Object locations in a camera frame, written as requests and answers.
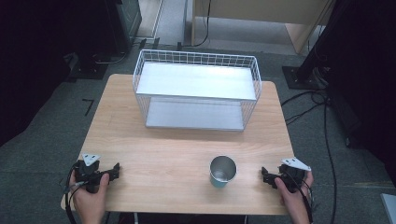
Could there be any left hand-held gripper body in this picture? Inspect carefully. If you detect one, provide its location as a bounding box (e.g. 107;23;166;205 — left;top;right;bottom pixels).
74;152;110;194

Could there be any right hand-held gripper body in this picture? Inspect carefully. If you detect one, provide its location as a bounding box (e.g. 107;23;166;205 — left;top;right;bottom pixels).
276;157;313;194

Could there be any person's right hand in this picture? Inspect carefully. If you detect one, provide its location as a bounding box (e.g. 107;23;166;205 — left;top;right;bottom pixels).
274;170;315;224

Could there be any person's left hand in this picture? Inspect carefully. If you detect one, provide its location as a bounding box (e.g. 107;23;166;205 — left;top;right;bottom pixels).
68;172;111;224

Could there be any metal cup with blue outside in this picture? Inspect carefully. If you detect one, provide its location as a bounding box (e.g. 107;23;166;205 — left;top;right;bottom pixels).
209;155;238;189

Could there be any pale grey flat panel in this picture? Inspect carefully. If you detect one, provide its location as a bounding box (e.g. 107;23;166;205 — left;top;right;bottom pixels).
380;192;396;224

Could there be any black curtain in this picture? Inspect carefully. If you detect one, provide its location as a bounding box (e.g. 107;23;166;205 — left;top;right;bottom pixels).
0;0;120;147
323;0;396;188

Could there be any dark equipment case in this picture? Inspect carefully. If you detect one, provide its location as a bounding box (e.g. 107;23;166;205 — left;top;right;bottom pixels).
104;0;143;55

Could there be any light wooden cabinet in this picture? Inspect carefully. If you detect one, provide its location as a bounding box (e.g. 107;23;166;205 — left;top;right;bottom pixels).
191;0;336;54

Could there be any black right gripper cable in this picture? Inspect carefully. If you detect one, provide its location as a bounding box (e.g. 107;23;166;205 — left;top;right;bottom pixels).
285;171;315;224

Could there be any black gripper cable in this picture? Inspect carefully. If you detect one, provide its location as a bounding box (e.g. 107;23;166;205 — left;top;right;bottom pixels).
63;163;89;224
285;171;315;224

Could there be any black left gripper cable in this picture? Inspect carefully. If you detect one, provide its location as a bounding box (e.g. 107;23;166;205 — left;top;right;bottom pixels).
63;163;89;224

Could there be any black floor cable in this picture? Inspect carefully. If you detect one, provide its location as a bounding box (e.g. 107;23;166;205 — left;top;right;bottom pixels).
321;92;339;224
280;89;328;126

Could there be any black stand with base plate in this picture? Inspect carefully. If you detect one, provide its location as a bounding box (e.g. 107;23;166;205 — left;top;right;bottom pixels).
67;50;129;82
281;0;359;91

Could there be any white wire two-tier shelf rack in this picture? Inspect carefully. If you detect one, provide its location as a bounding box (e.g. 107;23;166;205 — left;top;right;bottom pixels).
132;49;263;133

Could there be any black hanging cable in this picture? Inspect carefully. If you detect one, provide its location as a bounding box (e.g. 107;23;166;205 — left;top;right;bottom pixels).
177;0;213;50

